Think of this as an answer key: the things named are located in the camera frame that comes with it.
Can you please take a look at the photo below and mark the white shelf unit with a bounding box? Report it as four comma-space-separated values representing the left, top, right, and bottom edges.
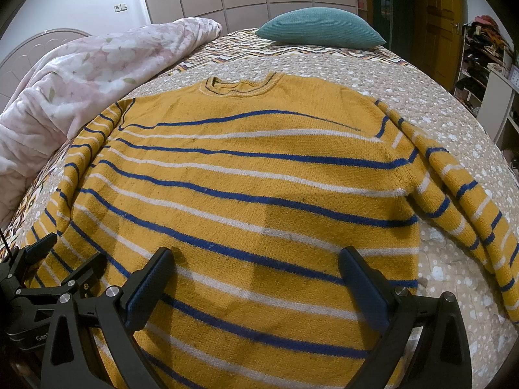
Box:
477, 68, 518, 150

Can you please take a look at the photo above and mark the pile of clothes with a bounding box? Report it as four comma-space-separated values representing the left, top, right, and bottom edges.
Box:
453, 15, 512, 115

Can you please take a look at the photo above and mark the headboard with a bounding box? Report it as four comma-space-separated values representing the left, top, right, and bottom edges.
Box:
0, 28, 88, 111

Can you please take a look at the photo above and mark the teal pillow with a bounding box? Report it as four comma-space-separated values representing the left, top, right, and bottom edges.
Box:
256, 7, 386, 50

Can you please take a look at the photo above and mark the pink floral blanket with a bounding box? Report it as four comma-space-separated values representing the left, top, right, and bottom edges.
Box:
1, 17, 222, 228

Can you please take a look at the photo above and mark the yellow striped knit sweater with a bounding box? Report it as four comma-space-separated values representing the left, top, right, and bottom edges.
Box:
24, 71, 519, 389

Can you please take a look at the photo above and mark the brown wooden door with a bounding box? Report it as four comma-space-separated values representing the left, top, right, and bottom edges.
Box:
416, 0, 464, 91

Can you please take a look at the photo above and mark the beige dotted quilt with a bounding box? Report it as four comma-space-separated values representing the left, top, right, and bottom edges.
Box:
7, 53, 519, 389

